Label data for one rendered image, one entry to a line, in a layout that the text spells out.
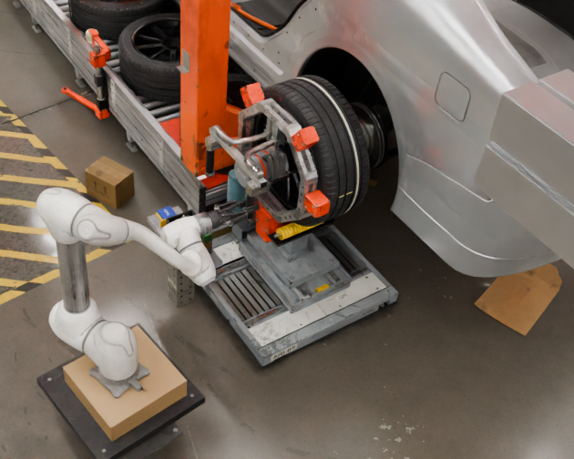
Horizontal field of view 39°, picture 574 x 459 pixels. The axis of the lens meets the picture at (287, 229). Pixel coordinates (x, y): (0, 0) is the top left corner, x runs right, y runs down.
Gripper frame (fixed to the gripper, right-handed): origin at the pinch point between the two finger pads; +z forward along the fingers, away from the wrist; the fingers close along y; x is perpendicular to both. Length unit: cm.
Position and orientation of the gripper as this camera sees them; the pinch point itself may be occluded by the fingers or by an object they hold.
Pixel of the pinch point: (250, 205)
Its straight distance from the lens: 349.2
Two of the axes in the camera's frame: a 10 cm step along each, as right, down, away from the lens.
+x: 0.9, -7.2, -6.9
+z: 8.3, -3.4, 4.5
